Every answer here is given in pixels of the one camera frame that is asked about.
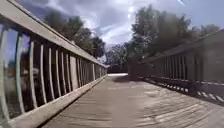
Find wooden plank bridge deck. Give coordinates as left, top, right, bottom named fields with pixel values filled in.
left=39, top=73, right=224, bottom=128

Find trees behind bridge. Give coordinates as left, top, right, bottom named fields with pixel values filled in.
left=43, top=4, right=222, bottom=74

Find pale wooden bridge railing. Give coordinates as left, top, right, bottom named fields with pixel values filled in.
left=0, top=0, right=110, bottom=128

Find dark wooden bridge railing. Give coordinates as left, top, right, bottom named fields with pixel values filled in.
left=128, top=29, right=224, bottom=107

